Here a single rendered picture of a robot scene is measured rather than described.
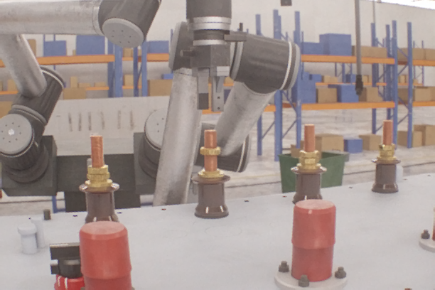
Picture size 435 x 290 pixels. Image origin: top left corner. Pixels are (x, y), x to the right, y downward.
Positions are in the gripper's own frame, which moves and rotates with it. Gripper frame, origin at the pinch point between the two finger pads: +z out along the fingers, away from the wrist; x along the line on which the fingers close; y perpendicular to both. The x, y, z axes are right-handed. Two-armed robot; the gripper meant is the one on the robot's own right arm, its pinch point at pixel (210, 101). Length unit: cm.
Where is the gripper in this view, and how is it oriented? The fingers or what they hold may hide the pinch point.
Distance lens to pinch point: 116.7
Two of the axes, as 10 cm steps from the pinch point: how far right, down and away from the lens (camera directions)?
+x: 4.1, 0.9, -9.1
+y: -9.1, 0.5, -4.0
